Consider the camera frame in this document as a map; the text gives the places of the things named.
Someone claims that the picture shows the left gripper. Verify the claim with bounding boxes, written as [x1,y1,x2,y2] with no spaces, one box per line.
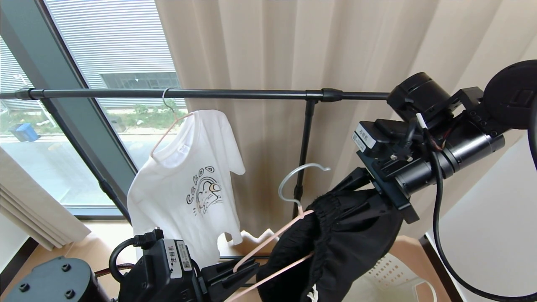
[194,257,261,302]

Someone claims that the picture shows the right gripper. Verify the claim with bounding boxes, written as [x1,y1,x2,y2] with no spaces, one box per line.
[331,150,456,224]

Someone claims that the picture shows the pink clothes hanger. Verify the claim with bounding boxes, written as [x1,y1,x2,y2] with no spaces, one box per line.
[149,87,194,161]
[224,162,331,302]

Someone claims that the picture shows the black shorts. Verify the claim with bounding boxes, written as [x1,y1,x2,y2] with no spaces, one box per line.
[257,189,404,302]

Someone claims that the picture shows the white printed T-shirt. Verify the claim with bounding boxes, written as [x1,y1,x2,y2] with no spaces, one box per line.
[127,109,247,269]

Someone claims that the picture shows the white laundry basket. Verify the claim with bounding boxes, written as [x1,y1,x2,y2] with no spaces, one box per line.
[342,252,439,302]

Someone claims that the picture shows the black clothes rack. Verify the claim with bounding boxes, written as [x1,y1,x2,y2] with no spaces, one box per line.
[0,87,391,261]

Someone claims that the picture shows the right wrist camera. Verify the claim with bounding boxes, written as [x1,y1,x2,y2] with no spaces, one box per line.
[352,119,424,168]

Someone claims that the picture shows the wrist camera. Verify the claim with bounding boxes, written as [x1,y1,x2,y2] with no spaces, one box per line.
[352,119,424,168]
[119,238,201,302]

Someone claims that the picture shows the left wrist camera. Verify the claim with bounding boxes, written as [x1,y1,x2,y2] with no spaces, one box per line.
[119,238,201,302]

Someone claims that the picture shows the black cable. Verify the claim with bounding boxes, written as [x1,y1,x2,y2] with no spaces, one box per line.
[399,122,537,302]
[108,229,165,282]

